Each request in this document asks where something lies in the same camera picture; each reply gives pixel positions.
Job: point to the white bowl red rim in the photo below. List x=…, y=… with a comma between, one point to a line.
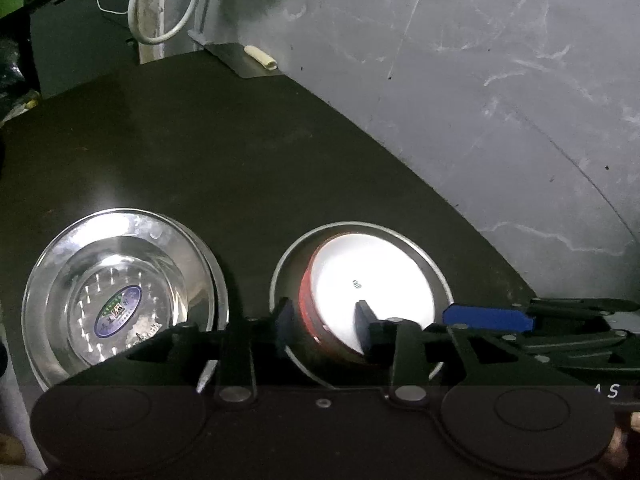
x=353, y=267

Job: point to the grey flat metal plate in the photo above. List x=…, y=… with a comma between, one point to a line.
x=233, y=55

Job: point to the right hand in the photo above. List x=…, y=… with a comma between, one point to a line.
x=621, y=459

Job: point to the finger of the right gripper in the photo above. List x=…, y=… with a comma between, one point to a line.
x=488, y=318

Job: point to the green box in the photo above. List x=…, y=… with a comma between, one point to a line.
x=7, y=7

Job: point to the steel plate with sticker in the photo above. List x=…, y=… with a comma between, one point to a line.
x=114, y=279

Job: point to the large steel bowl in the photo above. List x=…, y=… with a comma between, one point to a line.
x=307, y=356

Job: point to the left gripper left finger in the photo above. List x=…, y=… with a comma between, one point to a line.
x=284, y=322

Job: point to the white wooden post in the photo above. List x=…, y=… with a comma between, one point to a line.
x=147, y=22

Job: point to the cream cylindrical roll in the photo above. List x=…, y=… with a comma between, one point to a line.
x=261, y=57

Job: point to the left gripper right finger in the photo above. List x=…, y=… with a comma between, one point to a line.
x=375, y=336

